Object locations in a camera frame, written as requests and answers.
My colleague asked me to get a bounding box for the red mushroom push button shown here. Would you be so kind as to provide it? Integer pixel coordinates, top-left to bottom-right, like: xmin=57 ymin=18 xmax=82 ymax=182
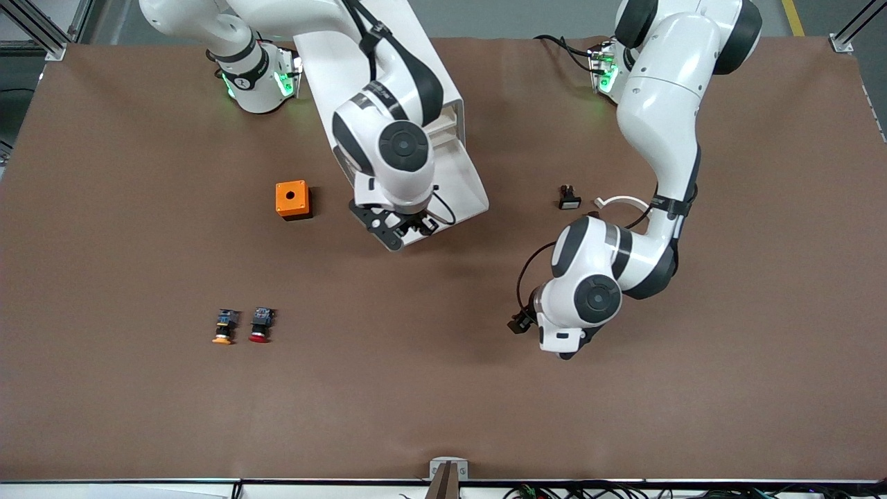
xmin=248 ymin=307 xmax=275 ymax=344

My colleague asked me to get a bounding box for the white drawer cabinet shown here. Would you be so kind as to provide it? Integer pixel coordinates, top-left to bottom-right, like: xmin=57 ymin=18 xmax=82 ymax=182
xmin=292 ymin=0 xmax=466 ymax=181

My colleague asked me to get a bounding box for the yellow mushroom push button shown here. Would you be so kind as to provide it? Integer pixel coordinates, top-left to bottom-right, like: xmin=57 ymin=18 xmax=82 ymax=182
xmin=211 ymin=308 xmax=240 ymax=345

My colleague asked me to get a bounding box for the brown table cover sheet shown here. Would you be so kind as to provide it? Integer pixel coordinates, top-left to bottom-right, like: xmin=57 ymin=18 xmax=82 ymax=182
xmin=0 ymin=36 xmax=887 ymax=482

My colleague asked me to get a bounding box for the orange button enclosure box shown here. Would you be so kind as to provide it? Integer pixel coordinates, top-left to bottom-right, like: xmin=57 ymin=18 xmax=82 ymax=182
xmin=275 ymin=180 xmax=313 ymax=221

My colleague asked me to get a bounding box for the white curved plastic bracket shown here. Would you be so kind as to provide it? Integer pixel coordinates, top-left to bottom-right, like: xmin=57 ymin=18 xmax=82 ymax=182
xmin=595 ymin=195 xmax=652 ymax=212

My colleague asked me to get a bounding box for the black floor cable bundle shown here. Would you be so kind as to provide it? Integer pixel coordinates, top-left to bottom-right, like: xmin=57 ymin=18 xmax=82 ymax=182
xmin=502 ymin=482 xmax=887 ymax=499

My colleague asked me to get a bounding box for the metal table edge bracket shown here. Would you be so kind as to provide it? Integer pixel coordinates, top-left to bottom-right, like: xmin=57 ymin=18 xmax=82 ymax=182
xmin=430 ymin=457 xmax=469 ymax=480

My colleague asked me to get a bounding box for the black arm base cable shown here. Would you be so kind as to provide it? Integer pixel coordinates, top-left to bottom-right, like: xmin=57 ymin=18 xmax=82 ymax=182
xmin=534 ymin=33 xmax=598 ymax=73

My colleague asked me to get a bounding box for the aluminium frame post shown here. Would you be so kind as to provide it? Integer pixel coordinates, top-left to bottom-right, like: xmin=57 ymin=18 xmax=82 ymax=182
xmin=828 ymin=0 xmax=887 ymax=53
xmin=0 ymin=0 xmax=94 ymax=62

